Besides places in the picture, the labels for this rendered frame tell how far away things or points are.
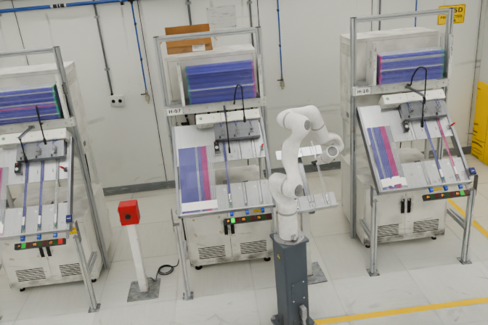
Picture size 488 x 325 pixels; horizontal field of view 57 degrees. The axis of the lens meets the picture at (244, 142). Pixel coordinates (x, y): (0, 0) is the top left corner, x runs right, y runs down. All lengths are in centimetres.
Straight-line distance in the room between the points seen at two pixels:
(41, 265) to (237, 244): 156
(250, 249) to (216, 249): 27
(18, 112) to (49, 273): 131
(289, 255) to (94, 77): 301
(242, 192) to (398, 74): 149
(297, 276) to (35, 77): 238
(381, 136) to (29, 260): 291
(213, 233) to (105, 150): 201
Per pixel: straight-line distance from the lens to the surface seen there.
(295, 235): 285
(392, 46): 378
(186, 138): 344
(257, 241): 374
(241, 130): 337
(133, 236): 352
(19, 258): 403
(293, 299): 308
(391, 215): 392
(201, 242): 372
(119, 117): 507
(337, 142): 296
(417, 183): 352
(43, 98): 356
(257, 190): 326
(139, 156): 519
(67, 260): 394
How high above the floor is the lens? 229
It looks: 21 degrees down
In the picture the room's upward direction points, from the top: 5 degrees counter-clockwise
